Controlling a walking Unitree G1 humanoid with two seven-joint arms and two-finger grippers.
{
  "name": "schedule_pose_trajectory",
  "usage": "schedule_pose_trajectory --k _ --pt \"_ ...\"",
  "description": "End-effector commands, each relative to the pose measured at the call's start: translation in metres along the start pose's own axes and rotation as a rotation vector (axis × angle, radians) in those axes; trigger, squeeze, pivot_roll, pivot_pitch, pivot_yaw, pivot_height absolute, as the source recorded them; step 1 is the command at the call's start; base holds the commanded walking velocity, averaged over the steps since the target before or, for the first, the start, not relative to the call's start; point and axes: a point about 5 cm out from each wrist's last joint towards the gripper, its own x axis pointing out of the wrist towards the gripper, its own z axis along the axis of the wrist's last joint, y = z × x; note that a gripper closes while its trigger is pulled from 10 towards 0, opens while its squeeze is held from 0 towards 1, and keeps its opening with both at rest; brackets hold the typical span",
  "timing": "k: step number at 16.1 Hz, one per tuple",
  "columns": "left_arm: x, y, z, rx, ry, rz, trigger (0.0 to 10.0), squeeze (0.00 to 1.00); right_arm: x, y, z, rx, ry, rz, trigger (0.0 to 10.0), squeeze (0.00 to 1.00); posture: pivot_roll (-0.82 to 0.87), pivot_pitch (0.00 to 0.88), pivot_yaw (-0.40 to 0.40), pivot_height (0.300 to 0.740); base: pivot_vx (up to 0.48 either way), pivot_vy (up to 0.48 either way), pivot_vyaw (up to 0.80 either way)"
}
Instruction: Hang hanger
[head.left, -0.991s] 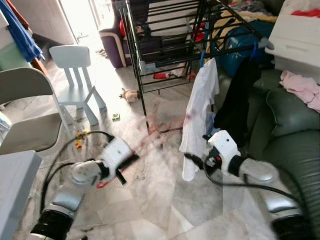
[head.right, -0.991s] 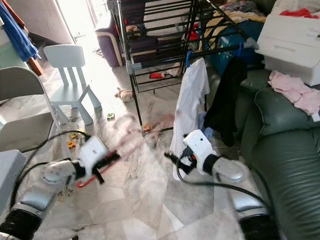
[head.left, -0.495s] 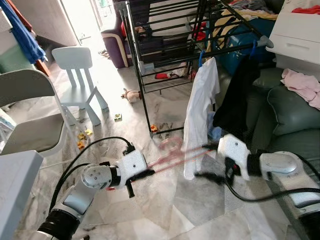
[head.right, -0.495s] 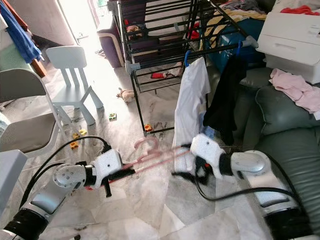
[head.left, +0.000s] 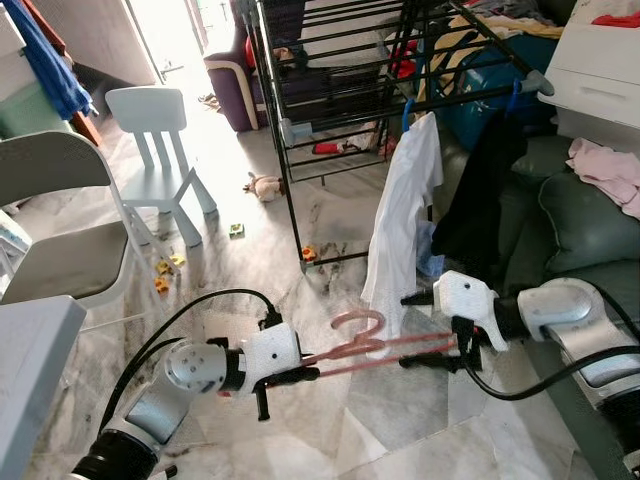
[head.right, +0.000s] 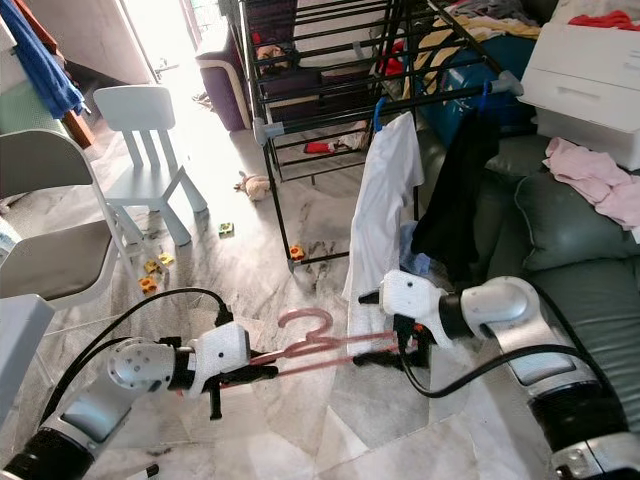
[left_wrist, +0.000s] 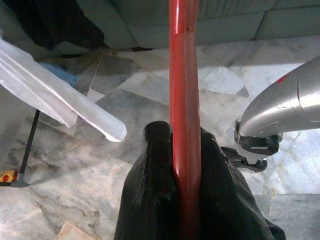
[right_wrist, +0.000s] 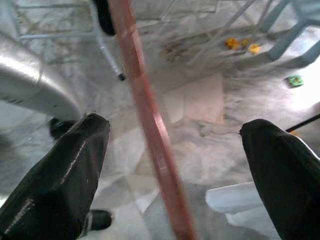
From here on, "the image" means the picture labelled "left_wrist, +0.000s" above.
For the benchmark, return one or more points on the red clothes hanger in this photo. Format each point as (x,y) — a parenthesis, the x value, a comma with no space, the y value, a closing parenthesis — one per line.
(183,100)

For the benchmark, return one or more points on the white hanging garment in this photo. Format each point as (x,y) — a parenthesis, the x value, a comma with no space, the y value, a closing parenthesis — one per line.
(50,95)

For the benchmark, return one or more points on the black hanging garment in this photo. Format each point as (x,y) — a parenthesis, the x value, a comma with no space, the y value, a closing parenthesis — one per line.
(57,22)

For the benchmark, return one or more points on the dark green leather sofa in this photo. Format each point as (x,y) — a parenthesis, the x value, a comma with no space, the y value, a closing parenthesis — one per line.
(225,20)

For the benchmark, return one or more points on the orange toy block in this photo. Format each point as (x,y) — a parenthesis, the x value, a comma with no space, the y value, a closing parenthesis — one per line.
(6,177)

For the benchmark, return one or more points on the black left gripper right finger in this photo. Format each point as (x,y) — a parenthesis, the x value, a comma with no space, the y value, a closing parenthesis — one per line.
(225,200)

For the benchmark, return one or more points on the black metal drying rack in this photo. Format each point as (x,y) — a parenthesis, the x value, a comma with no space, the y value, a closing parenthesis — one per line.
(28,147)

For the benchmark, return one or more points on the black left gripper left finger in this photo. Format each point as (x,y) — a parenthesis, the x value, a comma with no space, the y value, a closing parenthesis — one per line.
(150,187)

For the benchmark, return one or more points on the small light blue garment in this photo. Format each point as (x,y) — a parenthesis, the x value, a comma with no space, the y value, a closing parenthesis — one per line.
(60,73)

